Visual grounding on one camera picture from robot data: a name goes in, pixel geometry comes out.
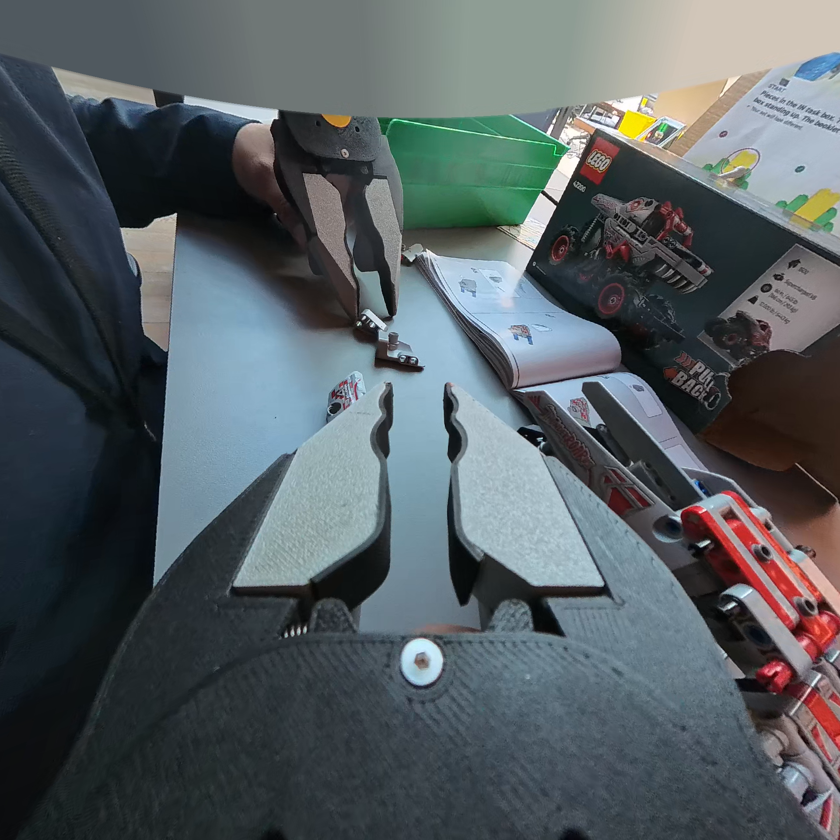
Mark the person's left forearm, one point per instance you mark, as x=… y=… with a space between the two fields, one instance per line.
x=164 y=157

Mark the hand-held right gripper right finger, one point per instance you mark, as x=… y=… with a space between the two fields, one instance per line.
x=518 y=512

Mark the printed instruction sheet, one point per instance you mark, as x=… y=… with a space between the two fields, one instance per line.
x=781 y=131

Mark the dark lego set box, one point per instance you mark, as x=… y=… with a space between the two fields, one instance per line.
x=663 y=262

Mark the yellow bin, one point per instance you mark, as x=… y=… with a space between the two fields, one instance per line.
x=635 y=123

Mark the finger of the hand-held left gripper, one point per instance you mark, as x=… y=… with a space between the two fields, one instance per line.
x=325 y=229
x=384 y=236

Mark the green plastic bin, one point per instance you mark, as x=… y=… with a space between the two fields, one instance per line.
x=466 y=167

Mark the person's left hand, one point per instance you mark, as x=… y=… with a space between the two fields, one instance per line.
x=256 y=161

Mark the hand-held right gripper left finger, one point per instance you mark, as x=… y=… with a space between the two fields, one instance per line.
x=321 y=505

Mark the white instruction booklet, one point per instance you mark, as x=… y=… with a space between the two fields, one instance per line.
x=518 y=315

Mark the red grey lego truck model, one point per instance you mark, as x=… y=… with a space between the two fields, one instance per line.
x=741 y=577

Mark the grey lego bracket assembly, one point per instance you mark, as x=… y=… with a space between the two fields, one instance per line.
x=394 y=351

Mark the small grey lego piece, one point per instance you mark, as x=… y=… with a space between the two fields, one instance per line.
x=413 y=254

